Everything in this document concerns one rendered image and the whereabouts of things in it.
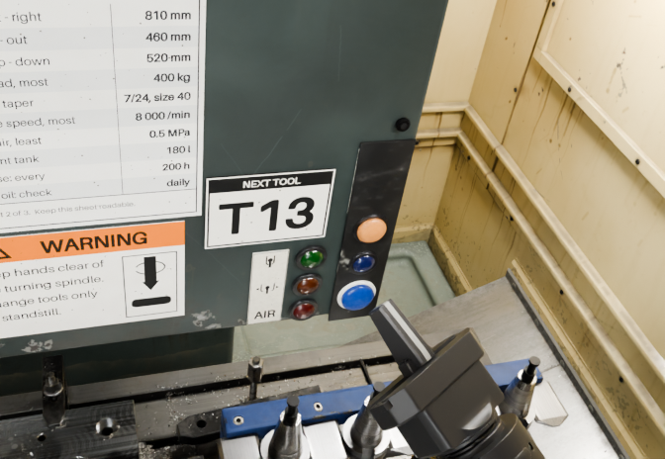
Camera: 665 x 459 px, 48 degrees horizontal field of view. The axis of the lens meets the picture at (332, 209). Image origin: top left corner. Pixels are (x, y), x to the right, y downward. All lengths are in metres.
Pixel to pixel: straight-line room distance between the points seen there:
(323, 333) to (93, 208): 1.47
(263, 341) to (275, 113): 1.45
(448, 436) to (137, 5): 0.40
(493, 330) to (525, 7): 0.72
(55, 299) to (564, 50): 1.22
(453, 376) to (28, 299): 0.34
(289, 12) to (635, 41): 1.02
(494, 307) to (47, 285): 1.35
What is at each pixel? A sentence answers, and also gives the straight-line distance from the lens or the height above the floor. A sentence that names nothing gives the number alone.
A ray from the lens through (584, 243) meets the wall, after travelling 1.60.
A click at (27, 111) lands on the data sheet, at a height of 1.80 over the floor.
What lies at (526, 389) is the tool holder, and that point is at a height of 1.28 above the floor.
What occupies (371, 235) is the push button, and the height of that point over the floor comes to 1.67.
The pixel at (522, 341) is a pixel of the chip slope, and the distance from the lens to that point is 1.76.
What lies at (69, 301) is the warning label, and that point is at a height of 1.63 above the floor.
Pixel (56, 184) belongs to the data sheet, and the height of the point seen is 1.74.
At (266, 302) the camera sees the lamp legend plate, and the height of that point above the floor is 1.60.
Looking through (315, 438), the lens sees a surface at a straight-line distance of 1.03.
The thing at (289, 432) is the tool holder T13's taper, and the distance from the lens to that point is 0.96.
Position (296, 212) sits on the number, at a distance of 0.59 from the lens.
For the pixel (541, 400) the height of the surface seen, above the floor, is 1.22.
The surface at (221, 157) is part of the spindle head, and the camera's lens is 0.54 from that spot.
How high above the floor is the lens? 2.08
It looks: 40 degrees down
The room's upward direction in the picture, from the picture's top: 10 degrees clockwise
